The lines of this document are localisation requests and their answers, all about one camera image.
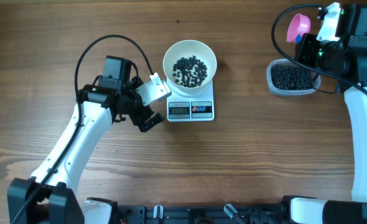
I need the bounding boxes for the pink scoop blue handle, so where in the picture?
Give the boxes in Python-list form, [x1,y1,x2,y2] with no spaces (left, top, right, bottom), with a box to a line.
[287,14,311,44]

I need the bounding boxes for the clear plastic bean container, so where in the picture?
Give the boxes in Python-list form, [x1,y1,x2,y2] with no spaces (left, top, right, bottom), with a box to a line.
[266,59,321,96]

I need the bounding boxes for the black beans in container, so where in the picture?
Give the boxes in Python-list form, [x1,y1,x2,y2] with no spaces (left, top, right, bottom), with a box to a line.
[271,64,312,90]

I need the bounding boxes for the cream white bowl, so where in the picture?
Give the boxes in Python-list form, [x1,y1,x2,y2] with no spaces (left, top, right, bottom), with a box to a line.
[162,40,217,95]

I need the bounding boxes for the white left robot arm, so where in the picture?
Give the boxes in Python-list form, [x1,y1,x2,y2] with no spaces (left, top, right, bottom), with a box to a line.
[7,56,171,223]

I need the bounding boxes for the black beans in bowl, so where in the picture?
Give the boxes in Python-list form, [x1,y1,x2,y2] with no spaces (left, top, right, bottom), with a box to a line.
[172,55,208,88]

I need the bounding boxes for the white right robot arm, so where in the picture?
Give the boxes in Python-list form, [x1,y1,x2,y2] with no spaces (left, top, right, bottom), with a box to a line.
[276,3,367,223]

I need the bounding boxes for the white digital kitchen scale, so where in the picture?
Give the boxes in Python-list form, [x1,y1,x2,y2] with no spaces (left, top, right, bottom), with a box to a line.
[167,80,215,122]

